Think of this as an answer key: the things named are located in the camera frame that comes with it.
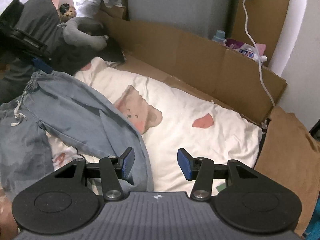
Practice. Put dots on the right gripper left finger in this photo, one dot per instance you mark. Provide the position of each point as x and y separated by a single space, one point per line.
112 169

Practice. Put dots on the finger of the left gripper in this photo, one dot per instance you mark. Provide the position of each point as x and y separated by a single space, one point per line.
41 65

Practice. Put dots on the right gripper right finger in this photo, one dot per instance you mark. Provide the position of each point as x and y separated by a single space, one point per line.
200 170

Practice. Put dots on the light blue denim pants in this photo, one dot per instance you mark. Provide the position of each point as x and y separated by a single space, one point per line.
60 105

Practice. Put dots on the dark grey blanket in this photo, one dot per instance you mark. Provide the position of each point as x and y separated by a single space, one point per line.
64 58

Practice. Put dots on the small doll head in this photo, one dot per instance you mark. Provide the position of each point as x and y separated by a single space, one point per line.
66 12

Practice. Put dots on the cream bear print duvet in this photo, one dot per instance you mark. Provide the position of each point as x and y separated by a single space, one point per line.
168 119

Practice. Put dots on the brown folded garment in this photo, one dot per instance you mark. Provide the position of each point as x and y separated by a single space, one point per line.
290 156

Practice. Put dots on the brown cardboard sheet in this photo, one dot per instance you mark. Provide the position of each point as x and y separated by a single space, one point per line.
205 65

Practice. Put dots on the detergent refill pouch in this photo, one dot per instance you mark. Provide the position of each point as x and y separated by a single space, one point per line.
248 50

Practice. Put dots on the light blue bottle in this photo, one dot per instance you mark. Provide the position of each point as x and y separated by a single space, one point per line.
219 37

